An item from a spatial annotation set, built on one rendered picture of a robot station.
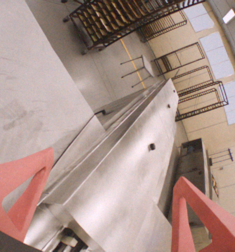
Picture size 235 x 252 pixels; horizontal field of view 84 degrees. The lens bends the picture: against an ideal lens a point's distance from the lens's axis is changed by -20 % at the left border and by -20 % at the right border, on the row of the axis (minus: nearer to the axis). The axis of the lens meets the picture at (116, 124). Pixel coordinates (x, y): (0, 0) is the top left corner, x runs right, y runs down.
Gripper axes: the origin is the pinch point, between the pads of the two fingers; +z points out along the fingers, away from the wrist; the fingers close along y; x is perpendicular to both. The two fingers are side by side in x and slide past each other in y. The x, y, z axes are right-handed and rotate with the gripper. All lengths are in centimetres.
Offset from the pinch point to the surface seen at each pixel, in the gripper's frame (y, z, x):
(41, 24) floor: 105, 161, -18
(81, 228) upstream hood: 2.0, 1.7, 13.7
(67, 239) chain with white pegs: 4.0, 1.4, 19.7
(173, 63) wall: -171, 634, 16
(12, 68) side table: 22.8, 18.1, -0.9
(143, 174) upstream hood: -8.3, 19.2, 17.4
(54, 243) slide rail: 5.9, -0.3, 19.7
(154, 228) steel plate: -24, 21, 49
